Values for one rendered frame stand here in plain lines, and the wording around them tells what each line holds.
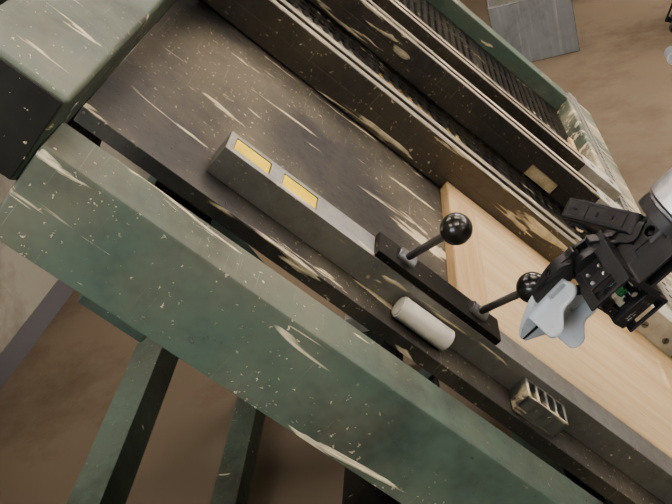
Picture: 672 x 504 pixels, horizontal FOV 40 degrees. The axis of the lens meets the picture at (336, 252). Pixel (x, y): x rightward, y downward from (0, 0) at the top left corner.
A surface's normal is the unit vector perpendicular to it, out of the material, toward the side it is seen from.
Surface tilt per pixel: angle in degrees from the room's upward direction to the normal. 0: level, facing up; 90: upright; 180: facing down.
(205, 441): 0
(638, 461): 90
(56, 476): 0
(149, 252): 90
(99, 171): 55
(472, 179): 90
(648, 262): 40
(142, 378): 0
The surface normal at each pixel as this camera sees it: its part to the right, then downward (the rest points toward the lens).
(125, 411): -0.28, -0.85
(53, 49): 0.62, -0.66
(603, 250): -0.76, -0.36
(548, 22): -0.12, 0.49
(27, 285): 0.95, -0.17
